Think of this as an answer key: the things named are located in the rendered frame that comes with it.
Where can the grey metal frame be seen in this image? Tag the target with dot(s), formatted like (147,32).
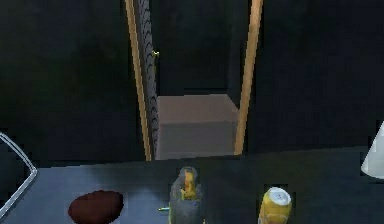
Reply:
(24,163)

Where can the dark red oval object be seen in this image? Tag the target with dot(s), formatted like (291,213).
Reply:
(96,206)

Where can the wooden door frame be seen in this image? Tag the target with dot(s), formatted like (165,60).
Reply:
(248,76)

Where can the grey and yellow bottle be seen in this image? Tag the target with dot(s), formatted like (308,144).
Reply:
(186,200)

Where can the grey patterned room door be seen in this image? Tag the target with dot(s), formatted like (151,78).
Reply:
(148,80)

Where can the white cone lamp shade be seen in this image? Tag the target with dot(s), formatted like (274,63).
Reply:
(376,156)

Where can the yellow can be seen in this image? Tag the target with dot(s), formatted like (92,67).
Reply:
(275,206)

